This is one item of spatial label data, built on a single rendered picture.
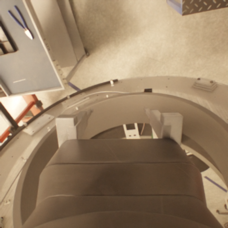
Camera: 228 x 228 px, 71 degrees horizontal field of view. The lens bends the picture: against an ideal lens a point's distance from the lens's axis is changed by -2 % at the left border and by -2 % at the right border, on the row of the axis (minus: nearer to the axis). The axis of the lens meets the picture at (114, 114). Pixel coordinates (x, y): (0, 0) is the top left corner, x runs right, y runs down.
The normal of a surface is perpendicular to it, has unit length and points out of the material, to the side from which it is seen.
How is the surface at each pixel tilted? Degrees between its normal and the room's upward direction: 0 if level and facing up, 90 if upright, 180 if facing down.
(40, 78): 0
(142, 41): 0
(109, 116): 20
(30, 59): 0
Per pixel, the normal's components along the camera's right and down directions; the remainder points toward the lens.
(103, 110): 0.27, 0.54
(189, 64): -0.12, 0.63
